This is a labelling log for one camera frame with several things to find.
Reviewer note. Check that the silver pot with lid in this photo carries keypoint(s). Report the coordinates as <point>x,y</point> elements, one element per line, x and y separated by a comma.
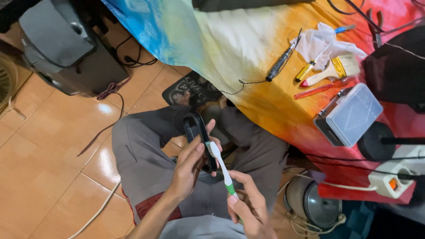
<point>315,202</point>

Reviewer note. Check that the colourful tie-dye tablecloth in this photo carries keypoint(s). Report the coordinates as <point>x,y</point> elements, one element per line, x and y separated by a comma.
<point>232,43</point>

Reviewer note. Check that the black handheld device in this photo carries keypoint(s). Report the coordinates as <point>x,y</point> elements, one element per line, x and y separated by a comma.
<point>196,130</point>

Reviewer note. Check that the person's right hand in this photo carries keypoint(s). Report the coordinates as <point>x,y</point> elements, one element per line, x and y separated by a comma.
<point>254,212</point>

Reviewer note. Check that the grey black speaker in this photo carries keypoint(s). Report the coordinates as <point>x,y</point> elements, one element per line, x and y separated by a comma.
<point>66,49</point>

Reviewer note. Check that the red patterned cloth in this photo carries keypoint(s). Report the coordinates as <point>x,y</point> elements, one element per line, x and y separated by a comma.
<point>152,204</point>

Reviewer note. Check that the white crumpled tissue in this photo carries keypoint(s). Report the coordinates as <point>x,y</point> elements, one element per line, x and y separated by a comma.
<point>318,41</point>

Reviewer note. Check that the white power strip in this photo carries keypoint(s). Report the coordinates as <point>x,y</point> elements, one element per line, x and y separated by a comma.
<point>388,182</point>

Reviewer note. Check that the clear red screwdriver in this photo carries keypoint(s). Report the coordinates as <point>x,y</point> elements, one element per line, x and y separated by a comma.
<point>313,91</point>

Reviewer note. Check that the teal cloth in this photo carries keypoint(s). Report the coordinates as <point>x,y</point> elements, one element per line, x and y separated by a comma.
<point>352,219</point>

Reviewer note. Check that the black soldering iron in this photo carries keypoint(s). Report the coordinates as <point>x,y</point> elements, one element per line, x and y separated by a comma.
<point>280,63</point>

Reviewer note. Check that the beige fan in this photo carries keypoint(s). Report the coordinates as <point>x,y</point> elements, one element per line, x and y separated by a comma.
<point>6,83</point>

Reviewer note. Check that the wooden paint brush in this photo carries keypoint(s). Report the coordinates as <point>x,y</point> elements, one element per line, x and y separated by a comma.
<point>332,71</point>

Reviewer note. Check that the black bag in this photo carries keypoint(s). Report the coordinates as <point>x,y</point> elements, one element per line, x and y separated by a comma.
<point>395,73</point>

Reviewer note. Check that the black round stand base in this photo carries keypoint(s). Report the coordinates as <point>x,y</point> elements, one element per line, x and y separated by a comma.
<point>373,142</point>

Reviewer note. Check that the black printed mat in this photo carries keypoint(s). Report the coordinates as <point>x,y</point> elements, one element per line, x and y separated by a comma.
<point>196,89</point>

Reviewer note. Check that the clear plastic storage box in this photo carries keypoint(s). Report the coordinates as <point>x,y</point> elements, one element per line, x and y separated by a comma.
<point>355,114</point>

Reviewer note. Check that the person's left hand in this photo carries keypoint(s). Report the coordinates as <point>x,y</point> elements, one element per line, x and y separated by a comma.
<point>184,172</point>

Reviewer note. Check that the white green toothbrush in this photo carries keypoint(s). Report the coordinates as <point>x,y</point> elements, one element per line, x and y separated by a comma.
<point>220,166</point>

